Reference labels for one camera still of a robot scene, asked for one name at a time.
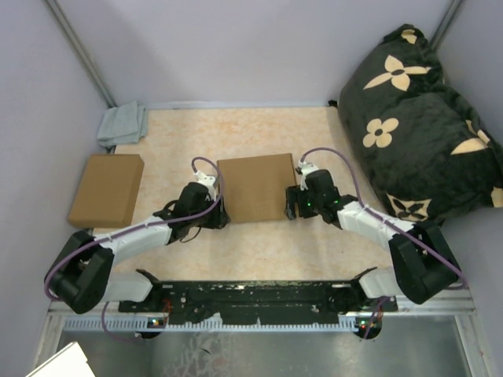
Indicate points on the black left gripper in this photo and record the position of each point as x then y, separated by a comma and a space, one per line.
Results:
219, 217

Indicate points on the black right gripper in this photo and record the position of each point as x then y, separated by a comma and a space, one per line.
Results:
295, 195

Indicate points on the brown cardboard box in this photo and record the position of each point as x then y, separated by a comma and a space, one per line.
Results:
107, 192
255, 187

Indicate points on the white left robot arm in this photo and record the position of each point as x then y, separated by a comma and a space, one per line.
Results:
82, 275

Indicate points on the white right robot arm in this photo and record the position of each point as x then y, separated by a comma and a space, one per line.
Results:
389, 243

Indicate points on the folded brown cardboard box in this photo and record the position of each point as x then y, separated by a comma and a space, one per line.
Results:
107, 192

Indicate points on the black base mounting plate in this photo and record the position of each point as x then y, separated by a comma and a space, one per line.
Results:
241, 302

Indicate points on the grey folded cloth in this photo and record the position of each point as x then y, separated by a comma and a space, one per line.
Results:
123, 125

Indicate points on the black floral pillow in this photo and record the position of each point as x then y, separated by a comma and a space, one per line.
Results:
421, 145

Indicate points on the white board corner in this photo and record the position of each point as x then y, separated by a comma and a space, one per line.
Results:
71, 361

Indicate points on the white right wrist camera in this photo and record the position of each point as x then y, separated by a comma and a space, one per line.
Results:
303, 169

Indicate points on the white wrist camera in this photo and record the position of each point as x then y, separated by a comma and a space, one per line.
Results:
303, 169
209, 181

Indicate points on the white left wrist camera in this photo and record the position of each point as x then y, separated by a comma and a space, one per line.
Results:
209, 181

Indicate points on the white slotted cable duct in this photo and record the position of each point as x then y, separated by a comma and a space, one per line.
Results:
150, 323

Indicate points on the aluminium rail frame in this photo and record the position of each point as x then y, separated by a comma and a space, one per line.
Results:
81, 277

